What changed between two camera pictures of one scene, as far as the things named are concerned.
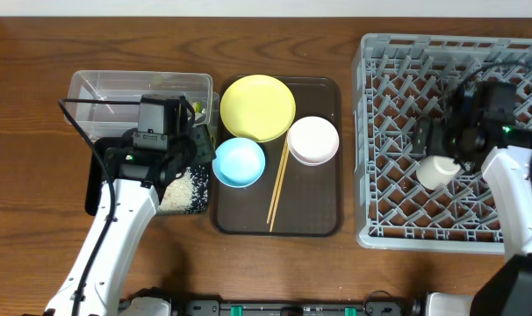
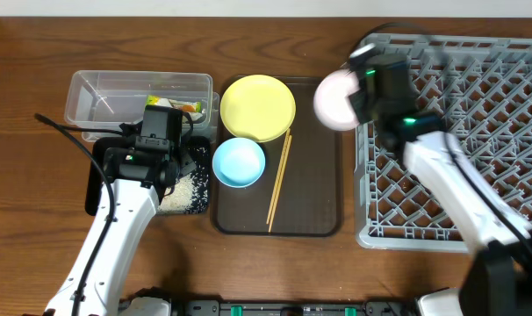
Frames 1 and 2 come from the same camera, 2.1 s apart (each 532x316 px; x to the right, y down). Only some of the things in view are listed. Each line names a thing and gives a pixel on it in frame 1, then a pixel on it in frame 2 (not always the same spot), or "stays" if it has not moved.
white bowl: x=312 y=140 → x=331 y=103
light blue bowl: x=240 y=162 stays
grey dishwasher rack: x=400 y=80 stays
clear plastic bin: x=115 y=120 stays
